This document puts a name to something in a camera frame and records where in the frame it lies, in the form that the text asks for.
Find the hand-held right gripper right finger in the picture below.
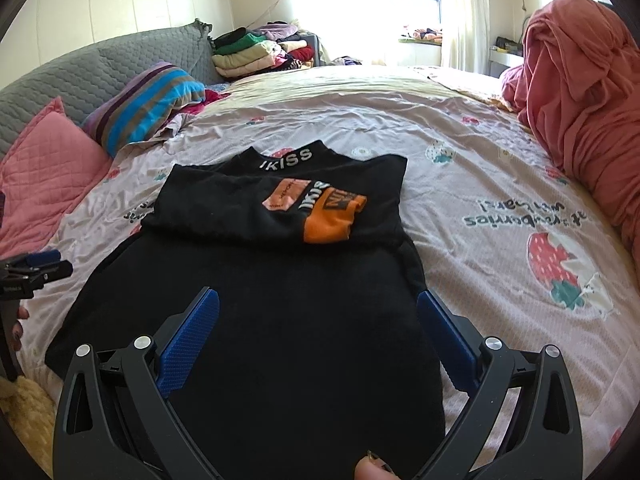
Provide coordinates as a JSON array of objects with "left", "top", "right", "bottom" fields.
[{"left": 415, "top": 287, "right": 584, "bottom": 480}]

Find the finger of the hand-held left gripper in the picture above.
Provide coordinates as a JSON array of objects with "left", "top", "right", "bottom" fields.
[
  {"left": 12, "top": 249, "right": 62, "bottom": 267},
  {"left": 30, "top": 259, "right": 75, "bottom": 285}
]

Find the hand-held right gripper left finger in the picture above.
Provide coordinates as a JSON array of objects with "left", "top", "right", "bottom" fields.
[{"left": 52, "top": 286, "right": 223, "bottom": 480}]

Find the black sweater with orange cuffs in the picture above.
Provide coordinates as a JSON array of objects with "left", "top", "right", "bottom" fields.
[{"left": 44, "top": 142, "right": 446, "bottom": 480}]

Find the pile of folded clothes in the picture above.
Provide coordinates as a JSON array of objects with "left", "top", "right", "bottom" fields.
[{"left": 210, "top": 21, "right": 321, "bottom": 80}]

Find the person's left hand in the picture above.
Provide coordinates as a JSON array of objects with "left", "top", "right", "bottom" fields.
[{"left": 12, "top": 306, "right": 32, "bottom": 353}]

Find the person's right hand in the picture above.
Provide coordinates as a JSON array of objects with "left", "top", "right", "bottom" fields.
[{"left": 352, "top": 450, "right": 401, "bottom": 480}]

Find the pink quilted pillow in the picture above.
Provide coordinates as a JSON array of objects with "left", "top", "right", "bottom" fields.
[{"left": 0, "top": 96, "right": 113, "bottom": 261}]

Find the yellow fluffy blanket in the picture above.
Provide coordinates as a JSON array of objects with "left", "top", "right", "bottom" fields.
[{"left": 0, "top": 377, "right": 56, "bottom": 461}]

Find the pink strawberry print quilt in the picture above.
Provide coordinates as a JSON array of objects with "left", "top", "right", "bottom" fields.
[{"left": 10, "top": 62, "right": 636, "bottom": 480}]

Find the striped purple blue pillow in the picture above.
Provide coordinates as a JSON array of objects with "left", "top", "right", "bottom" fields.
[{"left": 81, "top": 61, "right": 207, "bottom": 158}]

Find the grey quilted headboard cover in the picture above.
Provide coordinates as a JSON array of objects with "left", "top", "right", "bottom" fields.
[{"left": 0, "top": 19, "right": 221, "bottom": 161}]

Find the magenta cloth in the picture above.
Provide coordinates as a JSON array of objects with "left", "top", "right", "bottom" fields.
[{"left": 177, "top": 87, "right": 226, "bottom": 116}]

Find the coral pink blanket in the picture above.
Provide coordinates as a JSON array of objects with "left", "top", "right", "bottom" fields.
[{"left": 500, "top": 0, "right": 640, "bottom": 256}]

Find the white bedside table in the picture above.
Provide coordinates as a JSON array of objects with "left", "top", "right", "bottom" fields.
[{"left": 490, "top": 35, "right": 523, "bottom": 78}]

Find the multicoloured cloth pile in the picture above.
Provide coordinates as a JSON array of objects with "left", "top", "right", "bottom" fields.
[{"left": 400, "top": 25, "right": 443, "bottom": 43}]

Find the white curtain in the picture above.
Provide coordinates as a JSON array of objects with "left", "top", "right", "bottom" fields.
[{"left": 440, "top": 0, "right": 493, "bottom": 68}]

